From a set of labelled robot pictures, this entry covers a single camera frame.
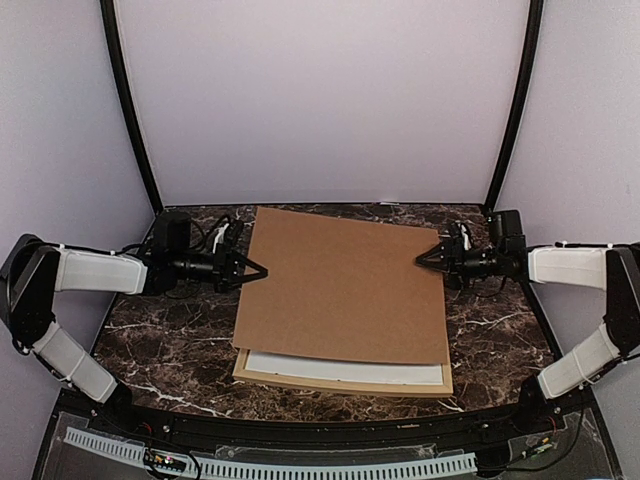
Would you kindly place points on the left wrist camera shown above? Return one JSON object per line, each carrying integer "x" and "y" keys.
{"x": 178, "y": 232}

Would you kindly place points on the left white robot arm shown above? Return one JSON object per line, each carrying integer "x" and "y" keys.
{"x": 36, "y": 271}

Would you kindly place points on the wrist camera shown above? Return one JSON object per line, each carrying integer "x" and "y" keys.
{"x": 505, "y": 232}
{"x": 178, "y": 232}

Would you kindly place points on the left black corner post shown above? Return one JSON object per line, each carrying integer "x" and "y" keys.
{"x": 128, "y": 109}

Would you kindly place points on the right black corner post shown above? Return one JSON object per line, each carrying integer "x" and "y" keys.
{"x": 516, "y": 111}

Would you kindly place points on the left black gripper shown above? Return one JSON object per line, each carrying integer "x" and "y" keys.
{"x": 231, "y": 258}

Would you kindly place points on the black corner post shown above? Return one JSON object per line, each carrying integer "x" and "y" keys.
{"x": 128, "y": 109}
{"x": 516, "y": 111}

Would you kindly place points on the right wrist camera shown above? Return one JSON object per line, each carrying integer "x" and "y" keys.
{"x": 505, "y": 232}

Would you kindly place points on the black front rail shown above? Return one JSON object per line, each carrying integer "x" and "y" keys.
{"x": 274, "y": 417}

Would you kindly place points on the brown backing board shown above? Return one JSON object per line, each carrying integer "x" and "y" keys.
{"x": 342, "y": 289}

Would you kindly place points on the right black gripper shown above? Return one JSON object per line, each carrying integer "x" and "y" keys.
{"x": 452, "y": 251}

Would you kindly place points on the blue landscape photo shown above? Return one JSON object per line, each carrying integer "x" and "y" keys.
{"x": 292, "y": 369}

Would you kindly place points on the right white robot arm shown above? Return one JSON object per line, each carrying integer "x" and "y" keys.
{"x": 613, "y": 269}

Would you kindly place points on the small circuit board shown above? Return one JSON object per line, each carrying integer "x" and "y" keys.
{"x": 162, "y": 463}

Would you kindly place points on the white slotted cable duct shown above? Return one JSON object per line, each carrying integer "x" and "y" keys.
{"x": 244, "y": 463}

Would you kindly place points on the light wooden picture frame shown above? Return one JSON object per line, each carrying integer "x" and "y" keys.
{"x": 367, "y": 390}

